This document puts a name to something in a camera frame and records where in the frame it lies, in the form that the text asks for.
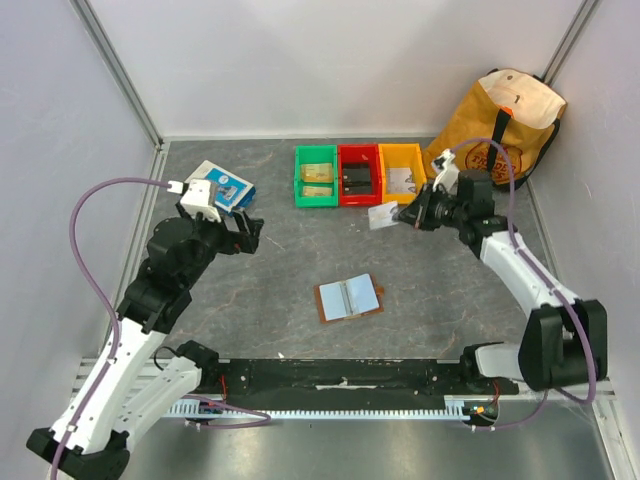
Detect aluminium frame rail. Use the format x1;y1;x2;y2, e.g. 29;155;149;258
69;357;619;401

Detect brown leather card holder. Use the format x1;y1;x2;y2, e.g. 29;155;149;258
313;273;385;324

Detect blue and white box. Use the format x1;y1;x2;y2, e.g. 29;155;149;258
186;160;256;216

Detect yellow Trader Joe's tote bag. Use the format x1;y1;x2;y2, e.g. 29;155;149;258
422;69;567;191

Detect slotted cable duct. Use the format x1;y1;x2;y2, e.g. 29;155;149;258
163;397;494;421

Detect gold card lower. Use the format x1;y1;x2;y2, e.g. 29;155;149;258
302;185;333;197

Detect yellow plastic bin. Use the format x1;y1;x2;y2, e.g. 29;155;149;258
378;143;427;205

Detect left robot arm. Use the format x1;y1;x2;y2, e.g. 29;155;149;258
26;212;264;479

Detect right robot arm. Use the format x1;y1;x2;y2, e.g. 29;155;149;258
395;170;608;394

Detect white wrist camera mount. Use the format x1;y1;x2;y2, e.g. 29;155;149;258
168;179;222;223
432;149;460;193

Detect gold card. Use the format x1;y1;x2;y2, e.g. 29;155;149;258
300;163;334;183
302;185;333;197

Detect black cards in red bin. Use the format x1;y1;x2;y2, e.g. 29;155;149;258
341;163;373;195

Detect red plastic bin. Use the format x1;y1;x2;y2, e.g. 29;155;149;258
337;144;382;207

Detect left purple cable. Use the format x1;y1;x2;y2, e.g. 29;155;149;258
49;177;274;480

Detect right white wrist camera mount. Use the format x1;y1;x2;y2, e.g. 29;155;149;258
432;149;460;193

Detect green plastic bin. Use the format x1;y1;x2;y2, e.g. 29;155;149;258
293;145;339;208

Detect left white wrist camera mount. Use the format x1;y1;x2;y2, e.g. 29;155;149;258
168;179;222;223

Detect silver card in yellow bin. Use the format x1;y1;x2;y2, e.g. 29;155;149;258
386;167;416;194

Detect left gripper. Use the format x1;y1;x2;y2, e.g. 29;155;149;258
178;199;263;286

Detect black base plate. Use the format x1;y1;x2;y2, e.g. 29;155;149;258
195;359;519;410

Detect gold card upper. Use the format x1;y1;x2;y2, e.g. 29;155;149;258
300;163;334;183

